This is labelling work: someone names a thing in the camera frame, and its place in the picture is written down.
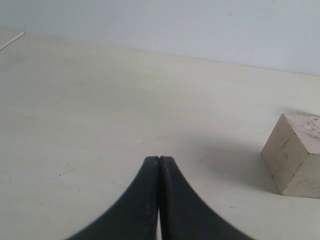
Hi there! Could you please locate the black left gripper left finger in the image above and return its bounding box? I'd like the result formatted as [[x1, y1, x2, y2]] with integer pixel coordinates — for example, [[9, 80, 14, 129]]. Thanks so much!
[[69, 156, 160, 240]]

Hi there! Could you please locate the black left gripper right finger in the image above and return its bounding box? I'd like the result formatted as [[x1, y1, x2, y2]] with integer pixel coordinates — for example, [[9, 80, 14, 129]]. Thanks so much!
[[158, 156, 251, 240]]

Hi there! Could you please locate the largest wooden cube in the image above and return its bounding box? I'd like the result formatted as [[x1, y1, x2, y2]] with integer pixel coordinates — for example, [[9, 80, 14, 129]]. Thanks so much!
[[261, 113, 320, 199]]

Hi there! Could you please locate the thin wooden stick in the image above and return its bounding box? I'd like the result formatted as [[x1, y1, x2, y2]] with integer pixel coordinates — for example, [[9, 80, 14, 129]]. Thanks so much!
[[0, 32, 25, 51]]

